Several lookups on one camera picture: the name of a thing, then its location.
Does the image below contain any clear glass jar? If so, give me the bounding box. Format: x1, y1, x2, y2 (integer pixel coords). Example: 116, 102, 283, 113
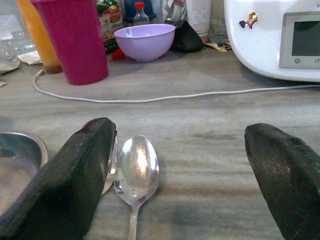
209, 0, 226, 36

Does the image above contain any clear glass vessel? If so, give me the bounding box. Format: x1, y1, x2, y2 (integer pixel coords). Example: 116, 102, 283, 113
0, 7, 36, 61

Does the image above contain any small red object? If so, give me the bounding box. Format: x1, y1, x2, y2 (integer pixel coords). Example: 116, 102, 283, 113
111, 48, 126, 61

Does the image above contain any crumpled paper sheet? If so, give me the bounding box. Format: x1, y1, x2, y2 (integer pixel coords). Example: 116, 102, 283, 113
16, 49, 43, 65

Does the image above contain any colourful juice carton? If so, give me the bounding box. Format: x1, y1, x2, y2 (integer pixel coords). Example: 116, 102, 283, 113
96, 0, 125, 55

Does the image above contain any shiny metal spoon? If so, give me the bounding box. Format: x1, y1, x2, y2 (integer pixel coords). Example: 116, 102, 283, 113
101, 136, 118, 196
113, 134, 160, 240

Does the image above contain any cartoon figure sticker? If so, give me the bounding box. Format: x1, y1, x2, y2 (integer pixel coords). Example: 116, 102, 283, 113
238, 10, 260, 32

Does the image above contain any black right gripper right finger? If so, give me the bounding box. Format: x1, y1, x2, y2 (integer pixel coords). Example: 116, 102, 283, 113
244, 122, 320, 240

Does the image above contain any black pouch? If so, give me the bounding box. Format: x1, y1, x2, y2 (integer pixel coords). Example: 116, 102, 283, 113
171, 19, 205, 53

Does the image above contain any grey flat dish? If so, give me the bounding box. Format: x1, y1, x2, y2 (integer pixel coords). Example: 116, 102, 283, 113
0, 58, 21, 76

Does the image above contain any yellow black wrapper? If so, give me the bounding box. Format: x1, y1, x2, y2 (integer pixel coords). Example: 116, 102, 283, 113
204, 41, 233, 53

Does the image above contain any white cable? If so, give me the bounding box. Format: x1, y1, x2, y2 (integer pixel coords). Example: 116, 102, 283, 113
32, 69, 320, 104

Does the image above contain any purple plastic bowl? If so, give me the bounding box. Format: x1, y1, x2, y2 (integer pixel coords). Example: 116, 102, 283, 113
113, 23, 176, 63

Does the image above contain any pink plastic cup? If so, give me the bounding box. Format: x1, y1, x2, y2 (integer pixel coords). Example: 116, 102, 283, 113
31, 0, 110, 86

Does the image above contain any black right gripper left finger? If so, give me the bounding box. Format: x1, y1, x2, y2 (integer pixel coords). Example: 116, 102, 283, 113
0, 116, 118, 240

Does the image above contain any steel plate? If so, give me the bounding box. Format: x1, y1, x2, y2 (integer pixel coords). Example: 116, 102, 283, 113
0, 131, 49, 213

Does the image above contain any printed grey packet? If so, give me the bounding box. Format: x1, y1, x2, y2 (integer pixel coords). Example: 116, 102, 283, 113
162, 0, 188, 23

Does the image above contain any small clear bottle red cap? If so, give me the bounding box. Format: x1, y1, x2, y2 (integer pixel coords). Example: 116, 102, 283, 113
133, 1, 150, 26

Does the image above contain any white kitchen appliance with screen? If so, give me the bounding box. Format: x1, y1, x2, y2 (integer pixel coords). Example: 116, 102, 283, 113
223, 0, 320, 83

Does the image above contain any orange plastic bottle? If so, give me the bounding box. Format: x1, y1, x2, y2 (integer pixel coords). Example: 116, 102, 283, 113
16, 0, 63, 75

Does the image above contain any white tube container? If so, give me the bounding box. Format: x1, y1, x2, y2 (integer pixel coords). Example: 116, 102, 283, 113
186, 0, 212, 38

